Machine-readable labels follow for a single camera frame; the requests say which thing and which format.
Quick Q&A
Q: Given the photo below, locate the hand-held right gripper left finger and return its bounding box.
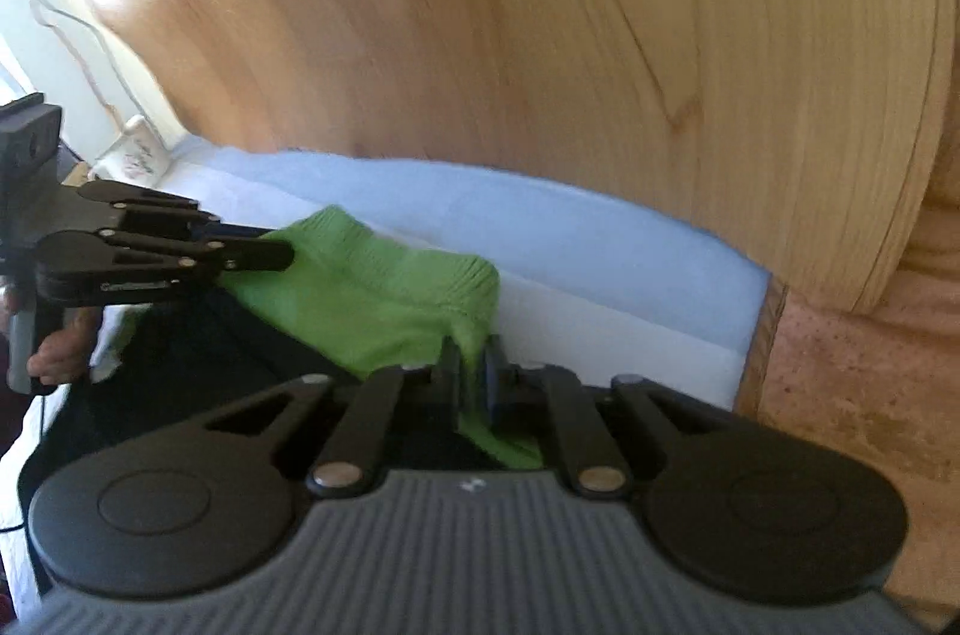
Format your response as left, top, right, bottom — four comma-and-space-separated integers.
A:
191, 339, 463, 499

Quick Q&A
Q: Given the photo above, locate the white enamel mug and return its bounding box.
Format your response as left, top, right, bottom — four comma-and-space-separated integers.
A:
94, 114, 175, 186

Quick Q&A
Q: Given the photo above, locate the dark navy cloth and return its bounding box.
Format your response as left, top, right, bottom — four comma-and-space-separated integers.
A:
15, 286, 488, 531

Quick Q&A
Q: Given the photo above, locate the wood-grain wall sheet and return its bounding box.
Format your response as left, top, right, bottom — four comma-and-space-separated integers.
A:
41, 0, 960, 315

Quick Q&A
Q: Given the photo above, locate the wooden bed frame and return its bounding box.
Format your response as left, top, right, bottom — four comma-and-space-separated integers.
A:
735, 279, 790, 420

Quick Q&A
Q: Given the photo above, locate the green knitted garment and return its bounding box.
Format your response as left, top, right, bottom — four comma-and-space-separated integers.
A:
223, 206, 545, 473

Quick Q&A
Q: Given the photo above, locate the striped bed sheet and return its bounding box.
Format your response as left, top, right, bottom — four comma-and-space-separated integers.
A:
90, 136, 775, 413

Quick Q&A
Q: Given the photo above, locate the person's left hand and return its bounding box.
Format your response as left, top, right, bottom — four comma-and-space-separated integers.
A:
26, 305, 103, 386

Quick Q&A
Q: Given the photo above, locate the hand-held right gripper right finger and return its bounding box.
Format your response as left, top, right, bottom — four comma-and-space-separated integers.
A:
484, 335, 760, 501

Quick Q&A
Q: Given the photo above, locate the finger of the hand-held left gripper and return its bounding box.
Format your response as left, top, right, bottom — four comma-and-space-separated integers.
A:
77, 177, 272, 240
111, 232, 296, 278

